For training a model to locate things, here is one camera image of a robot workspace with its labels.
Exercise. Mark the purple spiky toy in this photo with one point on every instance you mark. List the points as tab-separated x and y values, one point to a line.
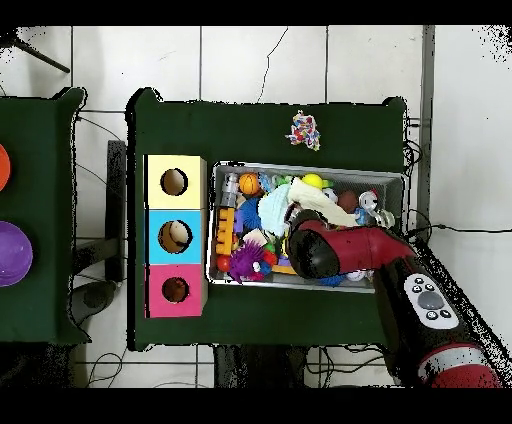
246	262

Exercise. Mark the cream waffle cloth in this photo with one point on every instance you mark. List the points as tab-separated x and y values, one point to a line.
316	200

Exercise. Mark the multicolour patterned cloth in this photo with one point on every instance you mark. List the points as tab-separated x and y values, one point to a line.
304	132

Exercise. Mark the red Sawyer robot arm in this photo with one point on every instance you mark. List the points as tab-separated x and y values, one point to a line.
360	248

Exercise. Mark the wooden box with three holes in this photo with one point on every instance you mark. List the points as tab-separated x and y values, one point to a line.
176	204

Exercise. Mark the clear mesh bin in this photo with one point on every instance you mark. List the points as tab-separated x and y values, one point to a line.
390	184

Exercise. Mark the blue spiky ball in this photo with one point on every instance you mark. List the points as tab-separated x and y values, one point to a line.
248	212

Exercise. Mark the light teal waffle cloth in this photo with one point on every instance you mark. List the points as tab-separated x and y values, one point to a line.
274	210

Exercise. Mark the orange toy basketball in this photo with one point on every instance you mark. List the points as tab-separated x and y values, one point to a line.
248	184

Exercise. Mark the orange building block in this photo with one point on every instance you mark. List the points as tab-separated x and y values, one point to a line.
224	236

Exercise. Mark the green spiky ball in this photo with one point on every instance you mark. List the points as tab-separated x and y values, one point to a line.
282	180

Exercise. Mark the large yellow ball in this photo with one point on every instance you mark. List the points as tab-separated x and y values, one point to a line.
312	180

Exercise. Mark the small soccer ball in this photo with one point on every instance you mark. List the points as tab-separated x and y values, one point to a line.
330	194

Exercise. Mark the dark green side table cloth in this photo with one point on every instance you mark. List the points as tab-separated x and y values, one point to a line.
40	240

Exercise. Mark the purple bowl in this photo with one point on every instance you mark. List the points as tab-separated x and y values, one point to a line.
14	254

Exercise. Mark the orange bowl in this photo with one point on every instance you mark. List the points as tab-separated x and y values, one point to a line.
3	168

